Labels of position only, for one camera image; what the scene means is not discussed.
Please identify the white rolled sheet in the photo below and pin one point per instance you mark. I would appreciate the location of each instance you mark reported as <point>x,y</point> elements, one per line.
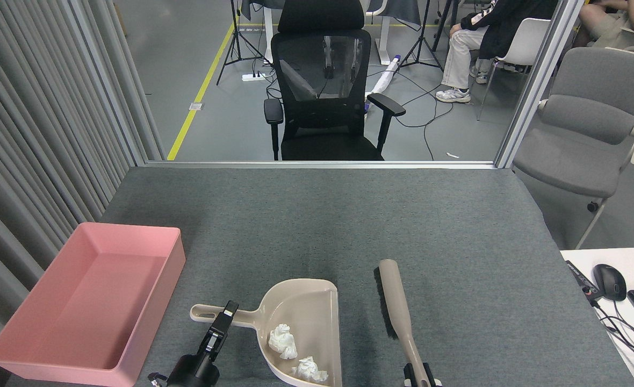
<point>386,78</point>

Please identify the beige plastic dustpan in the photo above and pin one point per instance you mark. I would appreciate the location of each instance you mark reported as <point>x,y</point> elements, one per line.
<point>306,312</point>

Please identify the white paper ball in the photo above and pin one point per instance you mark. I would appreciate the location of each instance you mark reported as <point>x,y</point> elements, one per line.
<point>309,370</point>
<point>282,341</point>

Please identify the white power strip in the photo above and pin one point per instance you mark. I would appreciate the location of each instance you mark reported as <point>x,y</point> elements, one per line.
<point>253,77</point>

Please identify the beige brush with black bristles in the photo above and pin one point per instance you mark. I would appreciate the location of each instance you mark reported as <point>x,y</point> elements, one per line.
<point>397,306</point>

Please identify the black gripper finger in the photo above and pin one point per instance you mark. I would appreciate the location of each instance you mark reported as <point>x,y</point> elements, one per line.
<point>410,376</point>
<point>432,377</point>

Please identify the white-legged desk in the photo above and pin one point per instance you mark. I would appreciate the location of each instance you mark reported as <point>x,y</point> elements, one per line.
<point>384,32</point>

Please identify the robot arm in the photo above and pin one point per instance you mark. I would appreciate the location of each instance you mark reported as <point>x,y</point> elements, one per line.
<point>158,380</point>

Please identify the metal floor outlet plate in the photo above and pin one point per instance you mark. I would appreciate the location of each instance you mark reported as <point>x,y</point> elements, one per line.
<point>195,106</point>

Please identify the black flat device box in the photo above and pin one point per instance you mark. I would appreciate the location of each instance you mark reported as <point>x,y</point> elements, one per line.
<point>580,278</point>

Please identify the black computer mouse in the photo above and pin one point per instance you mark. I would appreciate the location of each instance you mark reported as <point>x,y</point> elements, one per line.
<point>610,282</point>

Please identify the silver post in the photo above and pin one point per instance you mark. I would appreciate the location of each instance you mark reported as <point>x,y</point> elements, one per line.
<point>537,86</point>

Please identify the silver table edge rail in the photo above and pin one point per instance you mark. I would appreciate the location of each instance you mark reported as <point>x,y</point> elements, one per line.
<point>322,165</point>

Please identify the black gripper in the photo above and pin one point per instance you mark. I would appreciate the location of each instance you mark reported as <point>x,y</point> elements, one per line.
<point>193,373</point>

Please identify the grey pleated curtain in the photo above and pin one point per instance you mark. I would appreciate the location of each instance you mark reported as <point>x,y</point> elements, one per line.
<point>21,134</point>

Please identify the person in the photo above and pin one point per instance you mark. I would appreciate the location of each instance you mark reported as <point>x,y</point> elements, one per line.
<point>499,32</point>
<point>623,29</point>

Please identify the grey upholstered chair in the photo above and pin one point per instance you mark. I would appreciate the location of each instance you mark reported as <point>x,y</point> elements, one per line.
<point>580,118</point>

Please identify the black mesh office chair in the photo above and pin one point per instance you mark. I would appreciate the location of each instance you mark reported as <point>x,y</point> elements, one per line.
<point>322,140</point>

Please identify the black tripod stand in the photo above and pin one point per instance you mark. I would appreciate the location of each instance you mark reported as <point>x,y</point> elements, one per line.
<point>422,37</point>
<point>236,37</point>

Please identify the white plastic chair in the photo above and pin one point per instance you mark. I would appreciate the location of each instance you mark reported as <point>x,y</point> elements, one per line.
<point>526,45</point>

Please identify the pink plastic bin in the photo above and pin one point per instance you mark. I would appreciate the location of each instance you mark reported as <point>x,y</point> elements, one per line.
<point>80,301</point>

